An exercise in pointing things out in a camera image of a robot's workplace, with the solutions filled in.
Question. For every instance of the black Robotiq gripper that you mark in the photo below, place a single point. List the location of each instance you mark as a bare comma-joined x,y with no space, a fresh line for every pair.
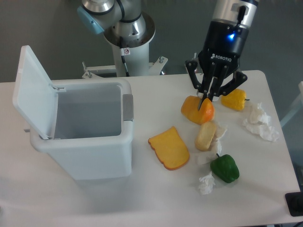
219,61

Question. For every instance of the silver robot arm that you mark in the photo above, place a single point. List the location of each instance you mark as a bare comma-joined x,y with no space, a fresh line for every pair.
99,15

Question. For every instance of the small rectangular bread roll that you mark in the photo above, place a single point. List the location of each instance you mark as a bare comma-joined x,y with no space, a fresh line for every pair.
205,136

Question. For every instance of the crumpled tissue under bread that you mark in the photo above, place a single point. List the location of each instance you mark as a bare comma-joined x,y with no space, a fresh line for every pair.
215,146

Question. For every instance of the white trash can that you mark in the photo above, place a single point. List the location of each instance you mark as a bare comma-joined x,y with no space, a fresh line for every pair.
94,129

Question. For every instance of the white trash can lid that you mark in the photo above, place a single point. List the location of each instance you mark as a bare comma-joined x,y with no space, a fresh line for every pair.
35,97

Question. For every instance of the yellow bell pepper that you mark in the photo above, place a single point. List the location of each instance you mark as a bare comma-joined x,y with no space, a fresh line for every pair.
235,100

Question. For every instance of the large crumpled white tissue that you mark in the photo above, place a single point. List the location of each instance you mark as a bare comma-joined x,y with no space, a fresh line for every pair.
259,123

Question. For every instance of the yellow toast slice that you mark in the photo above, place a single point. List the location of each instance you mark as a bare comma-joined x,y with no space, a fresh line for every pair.
170,149

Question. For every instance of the green bell pepper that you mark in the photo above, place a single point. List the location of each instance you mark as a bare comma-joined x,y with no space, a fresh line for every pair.
225,168

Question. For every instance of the small crumpled white tissue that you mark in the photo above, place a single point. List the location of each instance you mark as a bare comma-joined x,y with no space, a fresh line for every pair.
206,184

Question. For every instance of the black device at edge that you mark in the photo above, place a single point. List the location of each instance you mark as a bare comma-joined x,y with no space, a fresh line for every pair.
294,202

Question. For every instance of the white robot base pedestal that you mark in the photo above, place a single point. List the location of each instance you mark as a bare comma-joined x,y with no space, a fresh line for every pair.
130,43

